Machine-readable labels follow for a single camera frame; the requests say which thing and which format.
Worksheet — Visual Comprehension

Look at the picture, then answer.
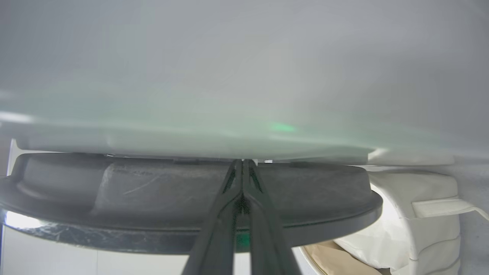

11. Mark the white front-loading washing machine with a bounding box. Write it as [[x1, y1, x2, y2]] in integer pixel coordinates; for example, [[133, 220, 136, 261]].
[[0, 0, 489, 167]]

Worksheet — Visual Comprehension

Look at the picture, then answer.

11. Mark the white canvas laundry basket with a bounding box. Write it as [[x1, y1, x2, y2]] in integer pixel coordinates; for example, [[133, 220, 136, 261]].
[[300, 170, 489, 275]]

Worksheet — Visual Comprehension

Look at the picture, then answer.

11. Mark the dark round washing machine door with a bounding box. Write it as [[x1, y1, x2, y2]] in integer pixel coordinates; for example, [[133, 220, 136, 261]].
[[0, 153, 384, 255]]

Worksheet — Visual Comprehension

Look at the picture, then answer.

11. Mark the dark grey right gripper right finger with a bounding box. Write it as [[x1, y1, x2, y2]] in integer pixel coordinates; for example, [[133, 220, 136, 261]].
[[243, 159, 302, 275]]

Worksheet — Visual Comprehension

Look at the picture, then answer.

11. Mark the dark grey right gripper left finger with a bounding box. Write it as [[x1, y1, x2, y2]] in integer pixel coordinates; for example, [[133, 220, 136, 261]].
[[182, 159, 243, 275]]

